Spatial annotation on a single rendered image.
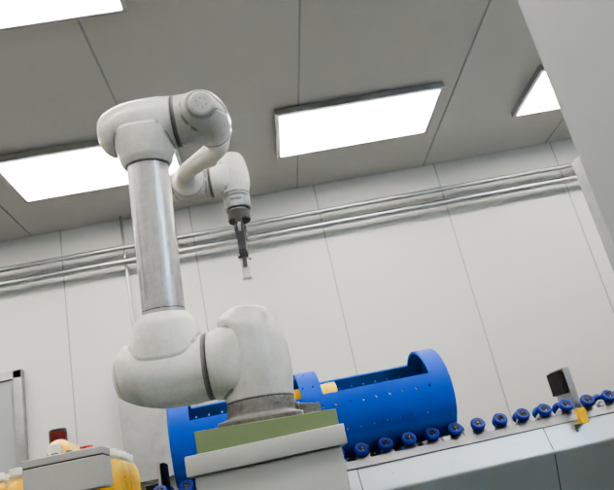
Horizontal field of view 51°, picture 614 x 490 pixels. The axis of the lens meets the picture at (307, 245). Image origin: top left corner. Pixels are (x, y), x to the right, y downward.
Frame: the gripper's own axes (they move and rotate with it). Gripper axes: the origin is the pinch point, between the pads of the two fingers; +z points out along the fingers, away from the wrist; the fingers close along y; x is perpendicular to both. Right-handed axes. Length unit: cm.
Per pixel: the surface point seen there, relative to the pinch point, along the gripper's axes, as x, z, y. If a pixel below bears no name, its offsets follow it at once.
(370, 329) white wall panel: 77, -42, -343
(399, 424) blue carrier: 40, 55, -5
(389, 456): 34, 64, -5
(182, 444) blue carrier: -25, 51, 4
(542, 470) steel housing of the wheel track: 80, 75, -9
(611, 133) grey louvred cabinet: 45, 40, 144
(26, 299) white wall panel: -208, -112, -334
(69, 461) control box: -49, 52, 27
